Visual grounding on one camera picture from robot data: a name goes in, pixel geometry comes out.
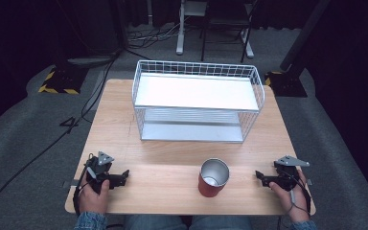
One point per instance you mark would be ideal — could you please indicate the red metal cup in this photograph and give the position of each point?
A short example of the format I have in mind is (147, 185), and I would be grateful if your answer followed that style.
(213, 179)

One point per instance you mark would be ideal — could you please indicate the person's left hand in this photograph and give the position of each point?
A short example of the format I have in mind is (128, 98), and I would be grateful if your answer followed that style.
(92, 198)

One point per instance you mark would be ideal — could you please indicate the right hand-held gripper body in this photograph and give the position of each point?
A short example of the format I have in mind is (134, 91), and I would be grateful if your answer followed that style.
(288, 175)

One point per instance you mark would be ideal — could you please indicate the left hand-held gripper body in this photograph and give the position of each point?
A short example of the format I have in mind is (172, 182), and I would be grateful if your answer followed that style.
(103, 166)

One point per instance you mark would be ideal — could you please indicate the black slanted pole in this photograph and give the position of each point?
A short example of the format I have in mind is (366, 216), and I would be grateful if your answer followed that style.
(303, 35)

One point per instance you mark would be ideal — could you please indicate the white metal stand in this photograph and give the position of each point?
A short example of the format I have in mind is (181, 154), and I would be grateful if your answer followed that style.
(182, 32)

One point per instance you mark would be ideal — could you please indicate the black base with yellow stripes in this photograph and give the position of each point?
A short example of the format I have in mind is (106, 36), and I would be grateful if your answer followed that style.
(286, 83)
(63, 81)

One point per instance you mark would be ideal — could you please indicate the person's right hand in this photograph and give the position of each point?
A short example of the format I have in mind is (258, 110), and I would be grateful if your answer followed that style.
(289, 201)

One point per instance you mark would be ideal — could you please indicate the black folding chair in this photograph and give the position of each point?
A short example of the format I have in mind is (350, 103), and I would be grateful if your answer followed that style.
(226, 22)

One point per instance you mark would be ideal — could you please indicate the person's legs in jeans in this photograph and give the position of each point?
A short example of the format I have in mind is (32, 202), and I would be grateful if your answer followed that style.
(188, 223)

